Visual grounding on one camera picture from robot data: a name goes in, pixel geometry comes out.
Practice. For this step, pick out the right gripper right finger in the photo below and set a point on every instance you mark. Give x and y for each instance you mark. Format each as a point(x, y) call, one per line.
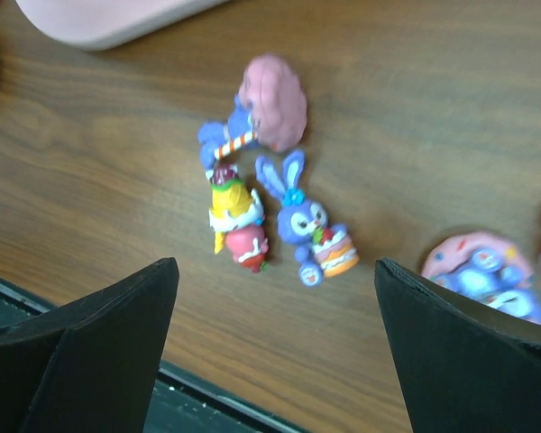
point(462, 366)

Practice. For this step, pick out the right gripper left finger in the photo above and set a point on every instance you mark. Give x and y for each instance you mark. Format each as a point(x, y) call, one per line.
point(90, 365)

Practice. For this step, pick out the pink three-tier shelf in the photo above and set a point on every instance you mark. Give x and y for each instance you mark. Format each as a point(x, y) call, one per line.
point(97, 25)

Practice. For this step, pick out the purple bunny pink donut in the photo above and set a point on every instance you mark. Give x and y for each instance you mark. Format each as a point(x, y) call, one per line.
point(487, 268)

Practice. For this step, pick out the purple bunny with cake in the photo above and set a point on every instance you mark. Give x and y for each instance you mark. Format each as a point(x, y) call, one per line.
point(322, 251)

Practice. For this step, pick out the ice cream cone bear toy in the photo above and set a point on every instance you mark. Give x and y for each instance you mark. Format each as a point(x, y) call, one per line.
point(236, 217)

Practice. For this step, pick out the purple bunny pink cotton candy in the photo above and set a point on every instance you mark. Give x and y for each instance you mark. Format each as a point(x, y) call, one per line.
point(270, 109)

